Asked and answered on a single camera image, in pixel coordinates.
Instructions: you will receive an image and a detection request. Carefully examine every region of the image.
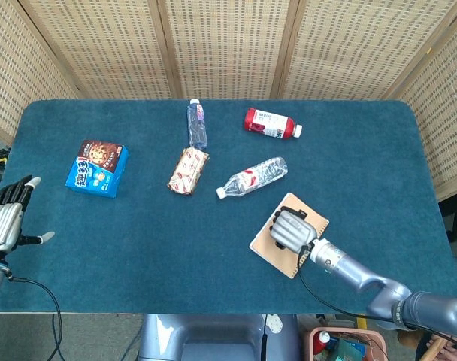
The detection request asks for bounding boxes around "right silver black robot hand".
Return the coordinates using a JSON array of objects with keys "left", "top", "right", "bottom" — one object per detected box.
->
[{"left": 268, "top": 207, "right": 320, "bottom": 254}]

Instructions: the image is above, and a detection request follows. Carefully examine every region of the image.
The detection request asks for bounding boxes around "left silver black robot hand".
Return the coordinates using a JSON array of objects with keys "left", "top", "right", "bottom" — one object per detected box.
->
[{"left": 0, "top": 174, "right": 56, "bottom": 261}]

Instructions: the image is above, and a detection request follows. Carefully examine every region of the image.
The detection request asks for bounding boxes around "kraft spiral notebook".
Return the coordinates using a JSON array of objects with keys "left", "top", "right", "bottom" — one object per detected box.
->
[{"left": 248, "top": 192, "right": 331, "bottom": 281}]

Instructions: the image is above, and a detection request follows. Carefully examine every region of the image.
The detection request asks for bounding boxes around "large red-label water bottle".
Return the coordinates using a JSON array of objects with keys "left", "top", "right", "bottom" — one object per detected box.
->
[{"left": 215, "top": 156, "right": 289, "bottom": 200}]

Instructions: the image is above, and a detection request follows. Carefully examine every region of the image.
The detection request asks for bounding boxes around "blue cookie box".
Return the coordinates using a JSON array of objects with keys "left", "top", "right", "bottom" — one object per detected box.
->
[{"left": 64, "top": 139, "right": 131, "bottom": 199}]

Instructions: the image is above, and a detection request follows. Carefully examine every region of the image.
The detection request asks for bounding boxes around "red juice bottle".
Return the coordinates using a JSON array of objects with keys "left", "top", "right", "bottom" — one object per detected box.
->
[{"left": 244, "top": 107, "right": 304, "bottom": 141}]

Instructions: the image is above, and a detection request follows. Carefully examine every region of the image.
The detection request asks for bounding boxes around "small purple-label water bottle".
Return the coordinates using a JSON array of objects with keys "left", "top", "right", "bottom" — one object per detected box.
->
[{"left": 186, "top": 98, "right": 209, "bottom": 150}]

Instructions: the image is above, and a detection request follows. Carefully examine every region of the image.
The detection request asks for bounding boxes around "white oval tag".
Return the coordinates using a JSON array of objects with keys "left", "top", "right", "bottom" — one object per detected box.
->
[{"left": 266, "top": 314, "right": 283, "bottom": 335}]

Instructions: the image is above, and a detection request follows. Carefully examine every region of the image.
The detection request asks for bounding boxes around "pink plastic basket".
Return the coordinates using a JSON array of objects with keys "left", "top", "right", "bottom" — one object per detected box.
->
[{"left": 302, "top": 326, "right": 389, "bottom": 361}]

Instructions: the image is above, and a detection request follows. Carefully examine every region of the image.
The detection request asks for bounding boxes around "blue carpet table mat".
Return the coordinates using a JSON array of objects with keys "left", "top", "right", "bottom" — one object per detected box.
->
[{"left": 0, "top": 99, "right": 457, "bottom": 316}]

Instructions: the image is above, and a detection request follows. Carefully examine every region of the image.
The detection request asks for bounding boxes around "red white snack packet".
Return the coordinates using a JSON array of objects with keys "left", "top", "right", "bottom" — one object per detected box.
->
[{"left": 167, "top": 147, "right": 210, "bottom": 196}]

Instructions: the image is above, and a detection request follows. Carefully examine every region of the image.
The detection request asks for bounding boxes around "blue-grey robot torso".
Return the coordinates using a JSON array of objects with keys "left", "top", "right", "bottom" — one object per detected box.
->
[{"left": 138, "top": 313, "right": 303, "bottom": 361}]

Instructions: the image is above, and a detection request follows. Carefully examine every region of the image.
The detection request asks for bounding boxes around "wooden stick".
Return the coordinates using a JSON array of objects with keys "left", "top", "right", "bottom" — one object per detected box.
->
[{"left": 422, "top": 337, "right": 450, "bottom": 361}]

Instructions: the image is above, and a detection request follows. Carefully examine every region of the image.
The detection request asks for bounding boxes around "woven bamboo folding screen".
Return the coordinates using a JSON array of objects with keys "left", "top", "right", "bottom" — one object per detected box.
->
[{"left": 0, "top": 0, "right": 457, "bottom": 203}]

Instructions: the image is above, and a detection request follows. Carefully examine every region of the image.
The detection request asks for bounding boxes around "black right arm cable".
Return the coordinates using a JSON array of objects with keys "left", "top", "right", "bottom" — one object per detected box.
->
[{"left": 295, "top": 243, "right": 457, "bottom": 349}]

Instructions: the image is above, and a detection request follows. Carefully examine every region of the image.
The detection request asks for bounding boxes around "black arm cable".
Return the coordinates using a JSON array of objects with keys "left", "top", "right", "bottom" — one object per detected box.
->
[
  {"left": 295, "top": 243, "right": 457, "bottom": 349},
  {"left": 4, "top": 275, "right": 65, "bottom": 361}
]

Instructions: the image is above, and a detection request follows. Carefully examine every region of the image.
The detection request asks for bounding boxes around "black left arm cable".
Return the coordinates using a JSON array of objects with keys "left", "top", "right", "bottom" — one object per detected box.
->
[{"left": 4, "top": 275, "right": 65, "bottom": 361}]

